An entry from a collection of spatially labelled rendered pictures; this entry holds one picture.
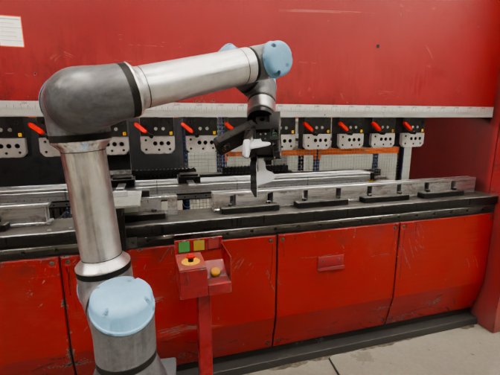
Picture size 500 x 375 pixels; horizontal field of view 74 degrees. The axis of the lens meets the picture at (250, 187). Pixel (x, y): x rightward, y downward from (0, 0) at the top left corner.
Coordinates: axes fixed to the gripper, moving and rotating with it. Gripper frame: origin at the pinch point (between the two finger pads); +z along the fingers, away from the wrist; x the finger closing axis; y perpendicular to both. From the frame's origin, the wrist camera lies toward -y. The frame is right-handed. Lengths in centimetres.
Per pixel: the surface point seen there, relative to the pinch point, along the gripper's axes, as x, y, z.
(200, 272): 58, -26, 0
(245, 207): 79, -15, -41
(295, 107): 55, 11, -84
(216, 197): 75, -29, -44
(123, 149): 43, -66, -51
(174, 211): 72, -48, -35
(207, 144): 53, -31, -60
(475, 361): 164, 107, 12
